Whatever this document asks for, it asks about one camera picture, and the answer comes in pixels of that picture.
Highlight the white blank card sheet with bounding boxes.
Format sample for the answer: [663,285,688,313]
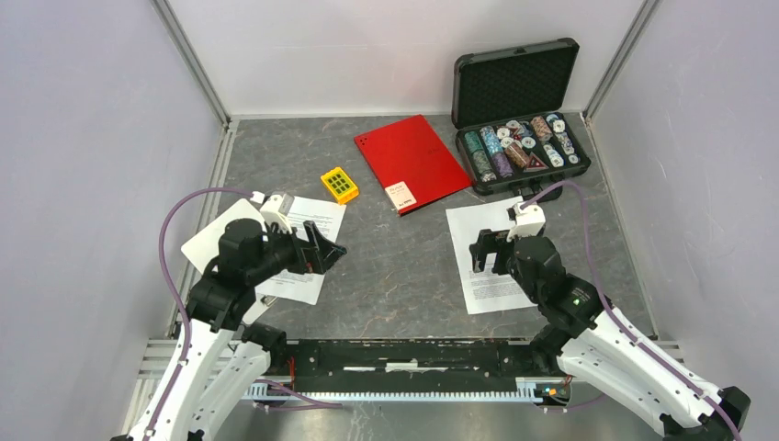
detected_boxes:
[180,198,274,325]

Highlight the black poker chip case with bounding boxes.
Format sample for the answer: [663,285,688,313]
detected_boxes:
[451,38,592,198]

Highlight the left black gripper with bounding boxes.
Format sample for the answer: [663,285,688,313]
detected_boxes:
[247,219,346,284]

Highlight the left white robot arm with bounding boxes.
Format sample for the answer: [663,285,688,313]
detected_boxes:
[123,219,346,440]

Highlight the red folder with black inside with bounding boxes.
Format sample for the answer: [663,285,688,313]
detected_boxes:
[354,115,470,216]

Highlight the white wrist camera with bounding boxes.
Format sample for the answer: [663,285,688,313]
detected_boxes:
[506,202,546,242]
[260,193,295,234]

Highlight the yellow green toy block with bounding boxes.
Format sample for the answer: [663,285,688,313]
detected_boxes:
[321,167,359,205]

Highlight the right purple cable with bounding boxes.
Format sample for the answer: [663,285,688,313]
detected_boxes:
[520,179,744,441]

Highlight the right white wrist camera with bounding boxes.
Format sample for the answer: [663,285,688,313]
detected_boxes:
[506,202,546,242]

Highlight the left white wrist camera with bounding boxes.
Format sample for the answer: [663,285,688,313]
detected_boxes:
[260,193,295,234]

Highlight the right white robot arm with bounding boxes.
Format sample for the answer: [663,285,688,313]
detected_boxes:
[469,230,751,440]

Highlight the printed paper sheet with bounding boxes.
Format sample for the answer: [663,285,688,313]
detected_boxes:
[255,197,346,305]
[446,197,533,315]

